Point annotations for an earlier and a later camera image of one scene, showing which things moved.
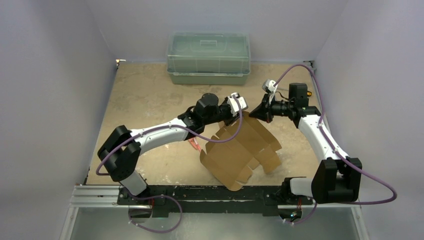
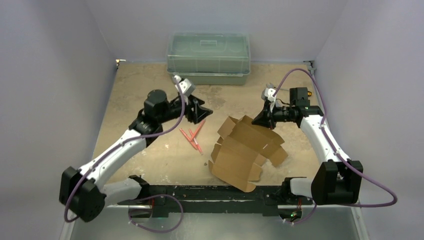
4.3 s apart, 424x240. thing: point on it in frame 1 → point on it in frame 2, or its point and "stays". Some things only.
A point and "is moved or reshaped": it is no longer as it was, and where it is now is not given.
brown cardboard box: x=232 y=162 is moved or reshaped
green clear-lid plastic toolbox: x=213 y=58 stays
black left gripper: x=231 y=118 → x=198 y=112
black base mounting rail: x=213 y=201 stays
